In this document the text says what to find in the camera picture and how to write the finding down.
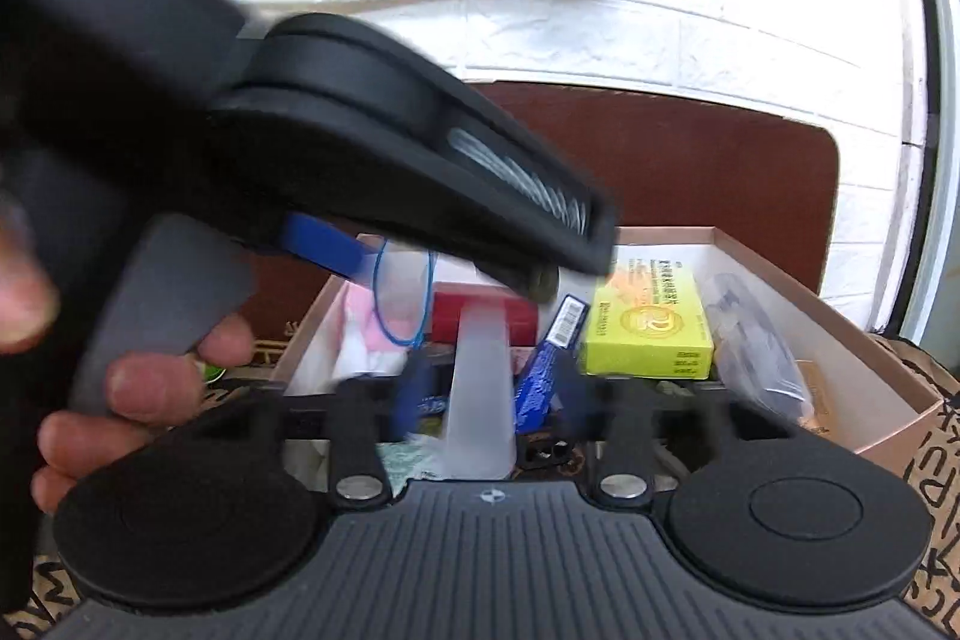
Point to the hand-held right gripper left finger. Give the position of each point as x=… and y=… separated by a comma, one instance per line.
x=409, y=389

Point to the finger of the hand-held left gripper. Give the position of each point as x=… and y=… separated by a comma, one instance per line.
x=319, y=244

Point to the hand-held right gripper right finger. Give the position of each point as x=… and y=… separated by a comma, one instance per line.
x=574, y=389

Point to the translucent white tube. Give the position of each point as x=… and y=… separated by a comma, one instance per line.
x=481, y=392

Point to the brown cardboard box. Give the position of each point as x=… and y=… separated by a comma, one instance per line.
x=862, y=385

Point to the person's left hand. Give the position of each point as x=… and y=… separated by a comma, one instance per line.
x=157, y=377

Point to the blue tube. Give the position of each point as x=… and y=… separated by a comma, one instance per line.
x=547, y=362

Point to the pink and white packet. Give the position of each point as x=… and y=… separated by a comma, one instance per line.
x=367, y=332

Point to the black binder clip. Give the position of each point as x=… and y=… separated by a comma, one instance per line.
x=551, y=456

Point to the yellow green carton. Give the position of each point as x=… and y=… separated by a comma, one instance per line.
x=649, y=321

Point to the red box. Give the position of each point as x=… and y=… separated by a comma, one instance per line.
x=487, y=310

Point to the clear bag with dark items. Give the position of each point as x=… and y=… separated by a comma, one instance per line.
x=757, y=340

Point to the brown wooden board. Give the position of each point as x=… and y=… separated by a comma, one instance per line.
x=712, y=175

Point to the letter print tablecloth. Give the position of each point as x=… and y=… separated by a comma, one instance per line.
x=926, y=460

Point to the white window frame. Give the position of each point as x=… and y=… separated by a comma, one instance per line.
x=930, y=85

